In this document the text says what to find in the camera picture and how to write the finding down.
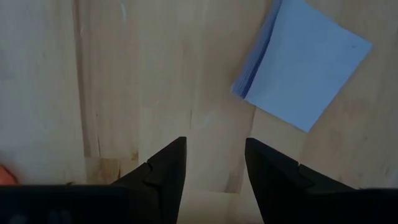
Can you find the blue sticky note pad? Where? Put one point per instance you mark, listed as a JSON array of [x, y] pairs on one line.
[[304, 62]]

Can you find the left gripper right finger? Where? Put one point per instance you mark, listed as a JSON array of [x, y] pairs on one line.
[[273, 186]]

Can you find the small orange cap eraser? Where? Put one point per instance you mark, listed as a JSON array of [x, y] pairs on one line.
[[6, 177]]

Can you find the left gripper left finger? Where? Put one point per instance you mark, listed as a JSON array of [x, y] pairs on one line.
[[169, 174]]

